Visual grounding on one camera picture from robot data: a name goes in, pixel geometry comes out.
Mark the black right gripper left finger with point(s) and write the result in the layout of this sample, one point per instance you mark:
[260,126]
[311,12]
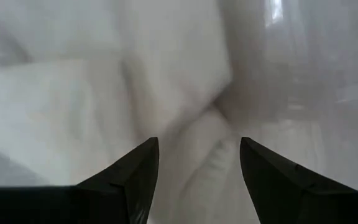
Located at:
[89,205]

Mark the plain white thin garment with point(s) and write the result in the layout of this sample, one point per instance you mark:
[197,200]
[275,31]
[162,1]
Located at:
[104,93]

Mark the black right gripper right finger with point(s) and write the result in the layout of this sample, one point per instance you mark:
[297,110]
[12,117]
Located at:
[291,199]

